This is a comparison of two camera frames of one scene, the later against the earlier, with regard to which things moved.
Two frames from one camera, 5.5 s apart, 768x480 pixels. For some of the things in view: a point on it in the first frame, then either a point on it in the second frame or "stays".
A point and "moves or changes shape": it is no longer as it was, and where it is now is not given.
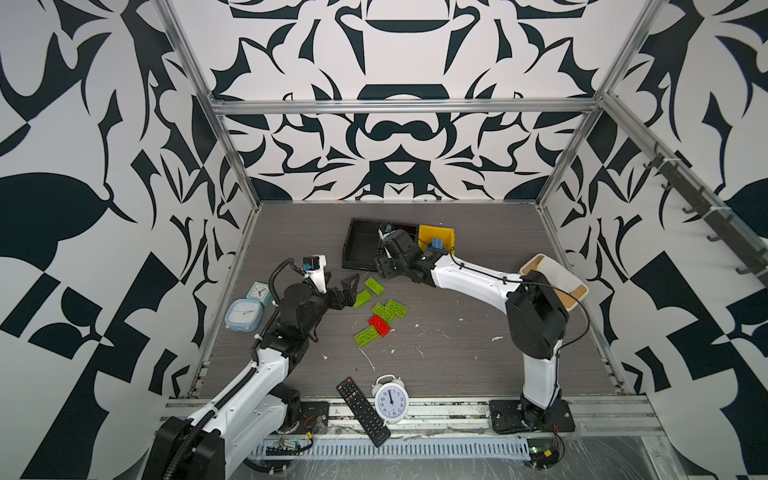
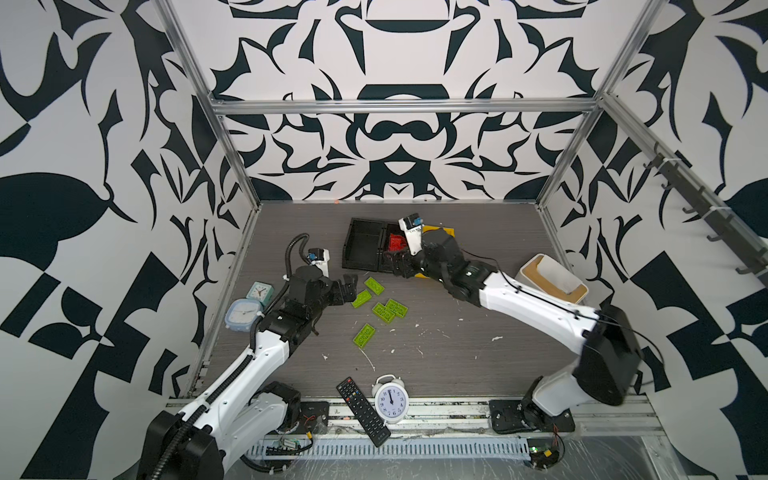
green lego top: x=374 y=286 stays
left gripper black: x=344 y=296 stays
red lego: x=379 y=325 moves or changes shape
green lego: x=383 y=312 stays
